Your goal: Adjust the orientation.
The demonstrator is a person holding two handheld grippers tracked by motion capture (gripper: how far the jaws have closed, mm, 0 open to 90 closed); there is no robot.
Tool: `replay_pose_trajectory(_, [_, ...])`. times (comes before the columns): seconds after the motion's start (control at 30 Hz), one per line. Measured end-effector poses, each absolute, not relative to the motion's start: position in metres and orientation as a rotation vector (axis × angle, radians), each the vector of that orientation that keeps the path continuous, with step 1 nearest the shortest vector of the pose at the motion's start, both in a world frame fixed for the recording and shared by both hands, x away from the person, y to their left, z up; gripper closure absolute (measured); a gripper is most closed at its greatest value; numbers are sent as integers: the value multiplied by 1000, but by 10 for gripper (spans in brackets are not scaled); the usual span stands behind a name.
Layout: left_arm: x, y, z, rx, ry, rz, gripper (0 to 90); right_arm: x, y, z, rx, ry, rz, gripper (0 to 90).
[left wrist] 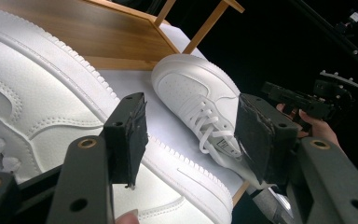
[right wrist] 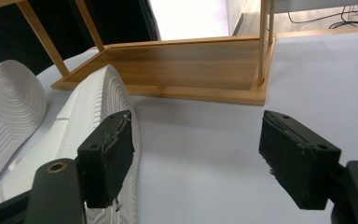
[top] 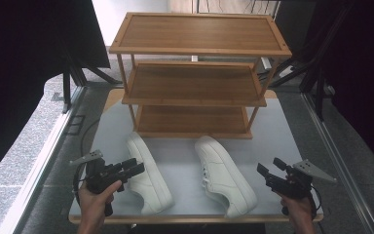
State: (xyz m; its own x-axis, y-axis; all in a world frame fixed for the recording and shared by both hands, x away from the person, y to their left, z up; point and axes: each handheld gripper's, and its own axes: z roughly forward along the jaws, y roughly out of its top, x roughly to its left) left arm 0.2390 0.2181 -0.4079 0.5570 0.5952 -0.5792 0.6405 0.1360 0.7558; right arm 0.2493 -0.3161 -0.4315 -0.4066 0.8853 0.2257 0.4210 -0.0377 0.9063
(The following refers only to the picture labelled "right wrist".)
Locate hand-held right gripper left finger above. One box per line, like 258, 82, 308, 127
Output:
76, 110, 135, 209

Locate white shoe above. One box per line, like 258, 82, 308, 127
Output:
0, 64, 141, 224
0, 59, 48, 198

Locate dark curtain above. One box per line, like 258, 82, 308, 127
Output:
0, 0, 161, 77

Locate black cable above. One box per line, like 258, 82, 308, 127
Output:
287, 3, 358, 30

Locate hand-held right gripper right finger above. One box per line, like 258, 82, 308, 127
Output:
258, 109, 342, 210

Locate wooden shoe rack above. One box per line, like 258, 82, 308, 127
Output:
0, 0, 277, 106

